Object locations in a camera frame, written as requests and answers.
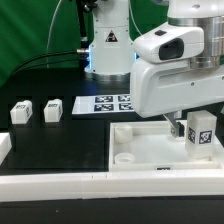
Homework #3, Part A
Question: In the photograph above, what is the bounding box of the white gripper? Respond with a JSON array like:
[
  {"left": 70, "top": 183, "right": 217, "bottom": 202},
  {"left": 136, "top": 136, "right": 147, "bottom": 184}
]
[{"left": 130, "top": 25, "right": 224, "bottom": 138}]

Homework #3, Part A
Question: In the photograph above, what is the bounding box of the white square tabletop part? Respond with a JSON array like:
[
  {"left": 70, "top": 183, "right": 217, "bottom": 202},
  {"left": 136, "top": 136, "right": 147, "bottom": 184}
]
[{"left": 109, "top": 121, "right": 224, "bottom": 172}]

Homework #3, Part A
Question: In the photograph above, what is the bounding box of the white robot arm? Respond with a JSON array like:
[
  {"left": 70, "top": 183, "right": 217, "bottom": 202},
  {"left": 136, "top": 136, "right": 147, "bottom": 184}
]
[{"left": 85, "top": 0, "right": 224, "bottom": 121}]

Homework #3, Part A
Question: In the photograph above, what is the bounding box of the white sheet with markers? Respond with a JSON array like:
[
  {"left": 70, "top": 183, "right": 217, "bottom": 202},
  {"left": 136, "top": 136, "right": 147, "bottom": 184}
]
[{"left": 72, "top": 94, "right": 133, "bottom": 115}]

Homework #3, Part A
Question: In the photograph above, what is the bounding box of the white U-shaped fence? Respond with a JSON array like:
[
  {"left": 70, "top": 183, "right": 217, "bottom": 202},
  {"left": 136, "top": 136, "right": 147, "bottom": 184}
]
[{"left": 0, "top": 132, "right": 224, "bottom": 203}]

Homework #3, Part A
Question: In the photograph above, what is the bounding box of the black cable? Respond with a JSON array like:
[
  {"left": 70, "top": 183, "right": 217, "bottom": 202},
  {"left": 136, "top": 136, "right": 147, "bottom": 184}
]
[{"left": 9, "top": 49, "right": 90, "bottom": 78}]

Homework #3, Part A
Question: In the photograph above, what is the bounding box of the black camera stand pole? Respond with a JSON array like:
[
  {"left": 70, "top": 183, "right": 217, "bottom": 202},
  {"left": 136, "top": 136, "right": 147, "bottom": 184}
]
[{"left": 75, "top": 0, "right": 90, "bottom": 48}]

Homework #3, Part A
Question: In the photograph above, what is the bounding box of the grey thin cable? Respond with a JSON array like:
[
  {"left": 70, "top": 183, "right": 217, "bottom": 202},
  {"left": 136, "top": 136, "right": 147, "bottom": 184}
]
[{"left": 45, "top": 0, "right": 64, "bottom": 69}]

